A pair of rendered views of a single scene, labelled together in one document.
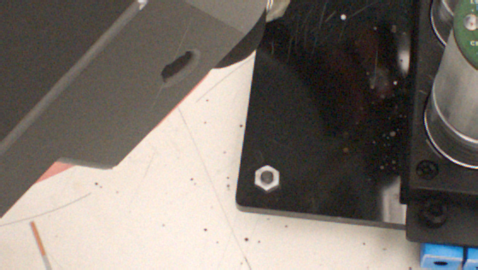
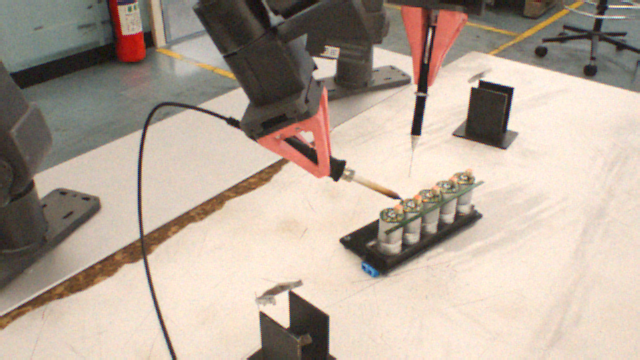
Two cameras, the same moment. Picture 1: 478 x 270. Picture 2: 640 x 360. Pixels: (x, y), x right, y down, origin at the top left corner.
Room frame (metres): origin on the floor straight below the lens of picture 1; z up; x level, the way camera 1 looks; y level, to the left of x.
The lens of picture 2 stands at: (-0.28, -0.36, 1.16)
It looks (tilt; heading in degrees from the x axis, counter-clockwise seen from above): 32 degrees down; 47
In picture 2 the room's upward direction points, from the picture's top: straight up
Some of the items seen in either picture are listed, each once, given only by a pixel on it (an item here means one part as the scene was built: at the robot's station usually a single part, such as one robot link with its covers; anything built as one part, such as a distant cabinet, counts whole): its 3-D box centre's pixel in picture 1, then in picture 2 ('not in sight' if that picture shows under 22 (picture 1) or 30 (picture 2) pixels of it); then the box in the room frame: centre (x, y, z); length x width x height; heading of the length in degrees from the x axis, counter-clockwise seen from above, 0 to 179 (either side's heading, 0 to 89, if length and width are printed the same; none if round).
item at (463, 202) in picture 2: not in sight; (461, 196); (0.22, -0.05, 0.79); 0.02 x 0.02 x 0.05
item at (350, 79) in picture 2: not in sight; (354, 64); (0.42, 0.31, 0.79); 0.20 x 0.07 x 0.08; 164
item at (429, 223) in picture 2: not in sight; (427, 214); (0.17, -0.05, 0.79); 0.02 x 0.02 x 0.05
